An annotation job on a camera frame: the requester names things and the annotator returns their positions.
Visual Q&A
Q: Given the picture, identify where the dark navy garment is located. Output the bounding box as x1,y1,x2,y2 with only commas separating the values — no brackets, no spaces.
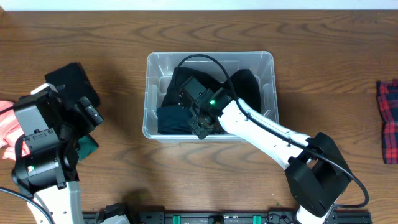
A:
157,105,192,135

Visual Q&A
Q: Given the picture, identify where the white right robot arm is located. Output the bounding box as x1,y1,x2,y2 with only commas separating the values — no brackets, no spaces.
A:
177,77,352,223

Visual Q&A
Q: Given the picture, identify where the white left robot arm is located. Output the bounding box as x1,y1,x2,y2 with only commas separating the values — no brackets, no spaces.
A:
12,88,103,223

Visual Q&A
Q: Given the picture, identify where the black taped folded garment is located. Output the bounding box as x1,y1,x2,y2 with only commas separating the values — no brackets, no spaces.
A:
45,62,100,107

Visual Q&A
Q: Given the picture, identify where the clear plastic storage bin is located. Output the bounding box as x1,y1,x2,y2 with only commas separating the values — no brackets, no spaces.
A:
142,51,279,143

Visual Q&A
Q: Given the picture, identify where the dark green taped garment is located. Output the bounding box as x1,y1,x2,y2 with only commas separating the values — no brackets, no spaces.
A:
76,134,99,161

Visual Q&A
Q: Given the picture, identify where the red plaid garment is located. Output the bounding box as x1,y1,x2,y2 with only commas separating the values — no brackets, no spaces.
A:
376,79,397,164

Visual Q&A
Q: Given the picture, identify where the pink folded garment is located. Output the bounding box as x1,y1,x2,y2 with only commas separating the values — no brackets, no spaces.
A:
1,110,24,161

